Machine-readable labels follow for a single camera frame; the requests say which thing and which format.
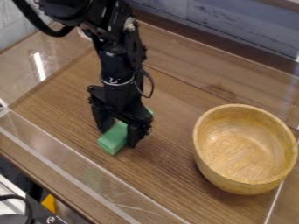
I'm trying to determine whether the brown wooden bowl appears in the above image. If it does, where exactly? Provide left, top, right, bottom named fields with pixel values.
left=192, top=104, right=299, bottom=195

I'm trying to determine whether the black device with yellow label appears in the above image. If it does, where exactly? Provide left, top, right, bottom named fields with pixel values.
left=25, top=193, right=82, bottom=224

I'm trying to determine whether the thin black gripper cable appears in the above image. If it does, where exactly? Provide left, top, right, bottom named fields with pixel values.
left=133, top=68, right=154, bottom=99

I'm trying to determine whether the green rectangular block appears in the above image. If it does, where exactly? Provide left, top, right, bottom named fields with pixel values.
left=96, top=106, right=154, bottom=156

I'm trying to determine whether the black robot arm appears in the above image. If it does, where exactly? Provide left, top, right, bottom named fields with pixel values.
left=36, top=0, right=153, bottom=147

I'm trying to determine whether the black cable lower left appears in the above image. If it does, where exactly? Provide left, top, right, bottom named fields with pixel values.
left=0, top=193, right=33, bottom=224

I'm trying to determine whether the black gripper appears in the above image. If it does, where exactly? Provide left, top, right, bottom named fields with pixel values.
left=88, top=77, right=152, bottom=148

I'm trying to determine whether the clear acrylic front wall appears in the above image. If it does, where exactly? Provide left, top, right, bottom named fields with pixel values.
left=0, top=106, right=188, bottom=224

